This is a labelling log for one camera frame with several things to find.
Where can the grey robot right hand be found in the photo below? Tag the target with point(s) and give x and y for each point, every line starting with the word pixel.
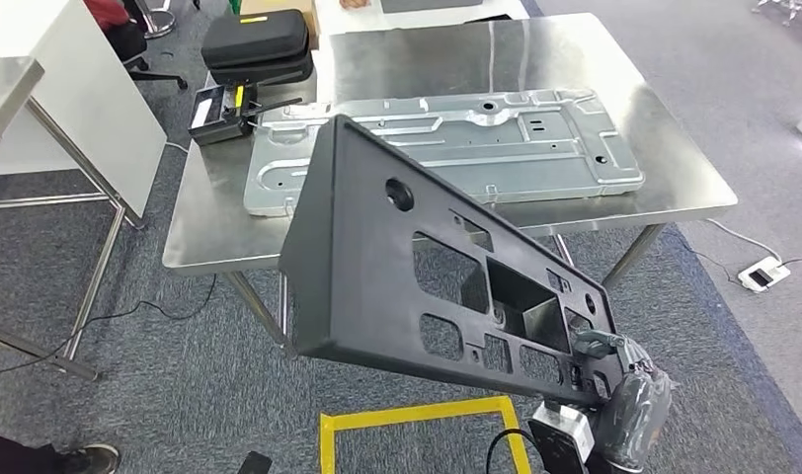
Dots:
pixel 640 412

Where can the black plastic plate bracket part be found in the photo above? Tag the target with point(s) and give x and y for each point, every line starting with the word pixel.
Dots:
pixel 362 261

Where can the dark grey robot body part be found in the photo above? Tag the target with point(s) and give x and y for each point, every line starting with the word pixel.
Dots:
pixel 254 463

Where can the steel workbench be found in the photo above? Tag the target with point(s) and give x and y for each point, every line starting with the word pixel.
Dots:
pixel 440 59

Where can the white floor socket box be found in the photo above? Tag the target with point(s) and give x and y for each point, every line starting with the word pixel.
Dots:
pixel 764 275

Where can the yellow floor tape square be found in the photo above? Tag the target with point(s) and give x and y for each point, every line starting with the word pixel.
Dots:
pixel 407 413

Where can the stamped sheet metal panel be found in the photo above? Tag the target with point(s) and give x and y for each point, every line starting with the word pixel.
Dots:
pixel 505 150

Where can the white table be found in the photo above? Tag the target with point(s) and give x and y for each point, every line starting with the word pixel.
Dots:
pixel 348 23

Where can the black zip case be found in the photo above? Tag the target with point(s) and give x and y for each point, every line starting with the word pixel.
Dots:
pixel 257 36
pixel 277 72

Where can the black device with yellow mark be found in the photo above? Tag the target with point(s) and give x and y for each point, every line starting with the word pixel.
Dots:
pixel 218 124

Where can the cardboard box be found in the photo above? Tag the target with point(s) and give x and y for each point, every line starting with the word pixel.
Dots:
pixel 277 6

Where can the person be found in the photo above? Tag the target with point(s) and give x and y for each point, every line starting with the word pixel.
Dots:
pixel 21 455

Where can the black office chair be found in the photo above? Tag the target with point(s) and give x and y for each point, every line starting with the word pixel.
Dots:
pixel 129 42

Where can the white panel board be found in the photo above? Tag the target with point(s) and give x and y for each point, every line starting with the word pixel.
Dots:
pixel 80 111

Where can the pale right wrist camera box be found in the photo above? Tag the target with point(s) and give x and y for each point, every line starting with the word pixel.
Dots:
pixel 561 438

